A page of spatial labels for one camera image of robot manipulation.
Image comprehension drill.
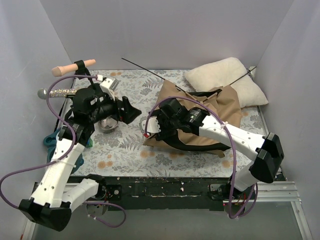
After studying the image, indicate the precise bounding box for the beige fabric pet tent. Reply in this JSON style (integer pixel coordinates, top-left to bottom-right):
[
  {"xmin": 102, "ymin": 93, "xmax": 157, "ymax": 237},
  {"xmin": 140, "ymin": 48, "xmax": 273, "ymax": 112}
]
[{"xmin": 143, "ymin": 80, "xmax": 242, "ymax": 158}]

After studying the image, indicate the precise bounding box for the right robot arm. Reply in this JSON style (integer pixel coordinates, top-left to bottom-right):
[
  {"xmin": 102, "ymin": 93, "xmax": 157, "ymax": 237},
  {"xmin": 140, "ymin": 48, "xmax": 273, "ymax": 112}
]
[{"xmin": 149, "ymin": 96, "xmax": 284, "ymax": 199}]

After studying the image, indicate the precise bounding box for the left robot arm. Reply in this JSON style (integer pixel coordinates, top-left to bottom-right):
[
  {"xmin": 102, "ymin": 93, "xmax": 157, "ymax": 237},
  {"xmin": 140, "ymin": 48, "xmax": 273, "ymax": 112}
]
[{"xmin": 18, "ymin": 87, "xmax": 142, "ymax": 232}]

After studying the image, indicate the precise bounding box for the stainless steel pet bowl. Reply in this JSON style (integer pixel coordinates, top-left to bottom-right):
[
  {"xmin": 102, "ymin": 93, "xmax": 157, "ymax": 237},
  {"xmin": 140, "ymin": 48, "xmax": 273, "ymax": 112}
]
[{"xmin": 98, "ymin": 117, "xmax": 118, "ymax": 132}]

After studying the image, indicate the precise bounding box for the rear black microphone stand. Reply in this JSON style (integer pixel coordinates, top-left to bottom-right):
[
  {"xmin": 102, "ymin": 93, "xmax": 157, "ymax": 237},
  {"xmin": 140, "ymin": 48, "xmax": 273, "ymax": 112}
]
[{"xmin": 74, "ymin": 60, "xmax": 91, "ymax": 80}]

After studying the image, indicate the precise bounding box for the floral patterned table mat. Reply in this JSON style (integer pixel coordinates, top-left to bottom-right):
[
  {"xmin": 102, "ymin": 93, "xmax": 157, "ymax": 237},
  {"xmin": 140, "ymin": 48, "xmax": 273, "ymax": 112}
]
[{"xmin": 75, "ymin": 70, "xmax": 250, "ymax": 177}]

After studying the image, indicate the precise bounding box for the peach toy microphone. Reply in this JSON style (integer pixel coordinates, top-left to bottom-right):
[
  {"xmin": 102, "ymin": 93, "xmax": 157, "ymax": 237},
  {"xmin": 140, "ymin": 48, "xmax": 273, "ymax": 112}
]
[{"xmin": 51, "ymin": 59, "xmax": 96, "ymax": 77}]

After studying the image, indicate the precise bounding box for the cream plush pillow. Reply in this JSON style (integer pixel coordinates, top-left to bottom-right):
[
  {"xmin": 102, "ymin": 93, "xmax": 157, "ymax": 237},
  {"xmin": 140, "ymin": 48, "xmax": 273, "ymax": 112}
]
[{"xmin": 184, "ymin": 57, "xmax": 269, "ymax": 108}]

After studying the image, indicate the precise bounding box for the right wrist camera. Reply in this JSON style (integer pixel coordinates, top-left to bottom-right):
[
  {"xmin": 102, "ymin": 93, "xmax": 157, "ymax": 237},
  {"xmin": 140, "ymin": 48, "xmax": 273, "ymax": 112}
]
[{"xmin": 139, "ymin": 116, "xmax": 161, "ymax": 138}]

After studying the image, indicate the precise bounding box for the black table front frame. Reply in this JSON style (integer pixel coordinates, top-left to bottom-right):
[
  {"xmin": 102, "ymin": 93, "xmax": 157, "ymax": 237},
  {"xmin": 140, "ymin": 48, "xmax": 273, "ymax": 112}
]
[{"xmin": 89, "ymin": 176, "xmax": 228, "ymax": 211}]

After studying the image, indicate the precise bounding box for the aluminium rail frame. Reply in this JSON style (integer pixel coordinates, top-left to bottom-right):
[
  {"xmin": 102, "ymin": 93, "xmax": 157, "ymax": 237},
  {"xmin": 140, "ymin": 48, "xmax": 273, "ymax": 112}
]
[{"xmin": 21, "ymin": 181, "xmax": 313, "ymax": 240}]

